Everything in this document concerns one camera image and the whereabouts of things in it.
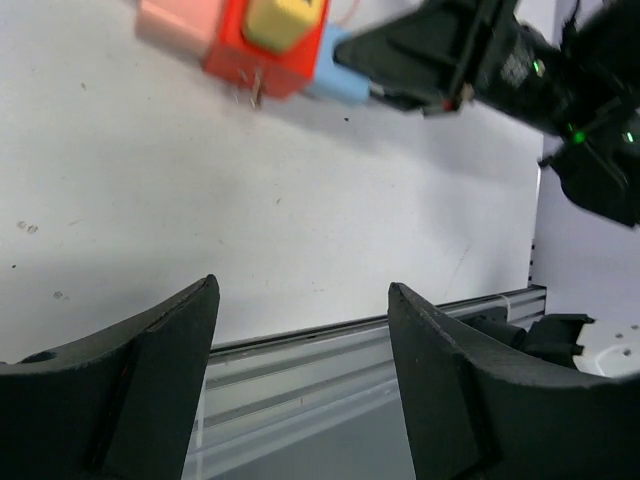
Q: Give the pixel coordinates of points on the blue plug adapter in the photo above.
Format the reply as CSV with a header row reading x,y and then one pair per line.
x,y
332,81

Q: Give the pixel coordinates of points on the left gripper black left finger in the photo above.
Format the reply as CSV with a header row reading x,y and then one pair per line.
x,y
118,404

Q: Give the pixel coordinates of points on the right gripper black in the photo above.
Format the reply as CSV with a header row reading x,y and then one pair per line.
x,y
433,58

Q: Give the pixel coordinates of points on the yellow plug adapter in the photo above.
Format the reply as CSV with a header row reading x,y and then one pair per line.
x,y
280,25

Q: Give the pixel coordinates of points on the pink charger block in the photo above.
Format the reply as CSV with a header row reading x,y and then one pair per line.
x,y
185,27

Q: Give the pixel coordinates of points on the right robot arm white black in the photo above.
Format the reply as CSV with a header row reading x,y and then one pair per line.
x,y
587,246

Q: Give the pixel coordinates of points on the aluminium front rail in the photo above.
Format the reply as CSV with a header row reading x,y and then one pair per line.
x,y
264,395

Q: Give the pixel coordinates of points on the red cube socket adapter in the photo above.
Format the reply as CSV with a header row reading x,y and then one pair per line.
x,y
236,61

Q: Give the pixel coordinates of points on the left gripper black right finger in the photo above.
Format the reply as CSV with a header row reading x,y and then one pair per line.
x,y
476,408

